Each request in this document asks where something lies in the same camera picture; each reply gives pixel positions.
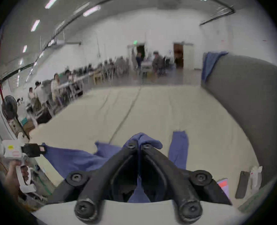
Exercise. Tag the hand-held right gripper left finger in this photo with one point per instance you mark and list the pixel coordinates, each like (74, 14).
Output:
(101, 179)

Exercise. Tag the white hand controller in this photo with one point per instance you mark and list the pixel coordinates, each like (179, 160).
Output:
(255, 179)

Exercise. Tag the black phone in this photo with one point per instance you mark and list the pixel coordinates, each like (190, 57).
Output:
(242, 184)

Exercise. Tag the black standing fan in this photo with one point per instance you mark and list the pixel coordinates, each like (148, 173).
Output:
(9, 107)

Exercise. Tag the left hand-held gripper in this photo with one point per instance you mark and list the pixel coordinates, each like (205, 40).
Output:
(11, 150)

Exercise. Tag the group of people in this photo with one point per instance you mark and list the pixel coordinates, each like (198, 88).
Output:
(55, 85)
(157, 61)

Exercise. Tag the bed with beige sheet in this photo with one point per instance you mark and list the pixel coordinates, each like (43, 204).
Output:
(176, 111)

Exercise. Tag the row of tables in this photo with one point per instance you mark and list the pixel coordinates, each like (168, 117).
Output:
(81, 80)

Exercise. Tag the pink card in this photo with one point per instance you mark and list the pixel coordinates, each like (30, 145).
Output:
(223, 185)

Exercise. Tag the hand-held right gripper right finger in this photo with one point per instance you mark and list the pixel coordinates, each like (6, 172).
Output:
(173, 179)

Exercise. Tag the blue cloth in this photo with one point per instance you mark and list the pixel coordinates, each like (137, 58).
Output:
(211, 64)

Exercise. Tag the dark blue shirt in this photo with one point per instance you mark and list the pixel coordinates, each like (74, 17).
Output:
(77, 158)

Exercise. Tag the person's left hand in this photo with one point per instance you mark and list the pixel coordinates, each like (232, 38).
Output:
(11, 177)

